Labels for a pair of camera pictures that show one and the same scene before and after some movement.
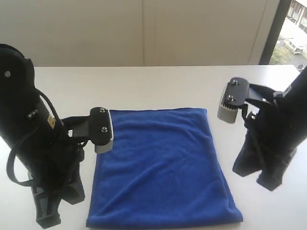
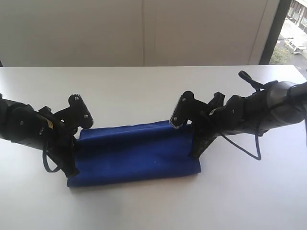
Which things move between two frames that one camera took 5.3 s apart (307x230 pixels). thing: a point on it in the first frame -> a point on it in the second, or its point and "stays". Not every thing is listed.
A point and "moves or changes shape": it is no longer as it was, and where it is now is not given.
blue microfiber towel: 162,169 moves or changes shape
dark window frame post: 275,30 stays
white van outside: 298,51 stays
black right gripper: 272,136 -> 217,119
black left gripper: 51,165 -> 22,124
